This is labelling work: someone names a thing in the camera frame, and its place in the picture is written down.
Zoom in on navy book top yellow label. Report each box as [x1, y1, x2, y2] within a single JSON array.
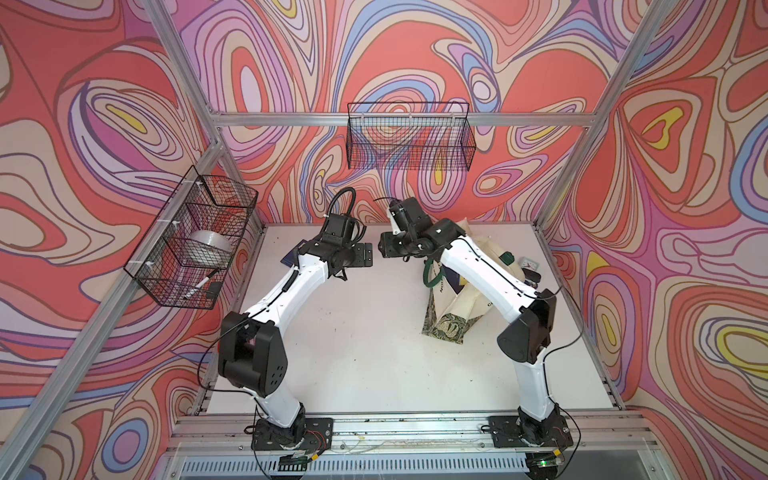
[[280, 239, 306, 268]]

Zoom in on cream canvas bag green handles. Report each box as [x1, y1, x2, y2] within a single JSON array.
[[421, 219, 526, 344]]

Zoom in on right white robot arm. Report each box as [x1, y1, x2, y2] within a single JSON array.
[[378, 197, 561, 446]]

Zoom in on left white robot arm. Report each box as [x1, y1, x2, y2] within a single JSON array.
[[217, 214, 372, 431]]

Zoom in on blue stapler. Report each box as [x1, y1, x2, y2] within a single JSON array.
[[522, 268, 541, 288]]

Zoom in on silver tape roll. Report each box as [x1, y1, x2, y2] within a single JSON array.
[[182, 230, 233, 269]]

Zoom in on white marker pen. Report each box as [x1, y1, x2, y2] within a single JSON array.
[[184, 269, 219, 300]]

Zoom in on back black wire basket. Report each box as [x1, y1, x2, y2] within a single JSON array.
[[346, 100, 476, 172]]

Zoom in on black wire basket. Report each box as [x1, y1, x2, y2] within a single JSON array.
[[123, 166, 258, 310], [346, 100, 476, 172]]

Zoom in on left black wire basket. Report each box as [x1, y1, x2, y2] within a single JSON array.
[[123, 166, 258, 310]]

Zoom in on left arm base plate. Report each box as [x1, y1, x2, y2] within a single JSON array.
[[244, 417, 334, 452]]

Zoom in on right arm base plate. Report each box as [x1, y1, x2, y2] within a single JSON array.
[[487, 415, 574, 450]]

